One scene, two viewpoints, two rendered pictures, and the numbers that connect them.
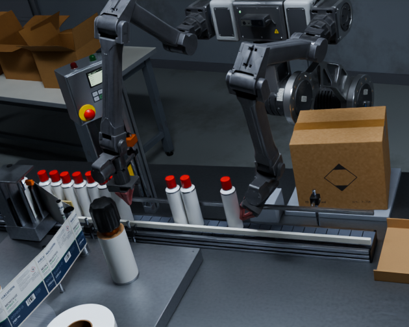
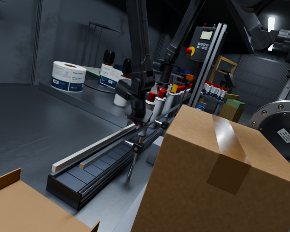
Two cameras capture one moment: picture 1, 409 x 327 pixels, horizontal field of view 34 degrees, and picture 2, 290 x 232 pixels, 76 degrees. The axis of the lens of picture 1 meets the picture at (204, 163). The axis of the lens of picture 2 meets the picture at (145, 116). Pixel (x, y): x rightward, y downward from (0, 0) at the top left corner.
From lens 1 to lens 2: 2.14 m
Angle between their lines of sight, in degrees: 72
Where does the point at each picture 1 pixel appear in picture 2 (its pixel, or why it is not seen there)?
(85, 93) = (196, 40)
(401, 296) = not seen: outside the picture
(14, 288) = (109, 70)
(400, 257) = (26, 215)
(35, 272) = (117, 75)
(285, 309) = (47, 132)
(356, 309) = (0, 155)
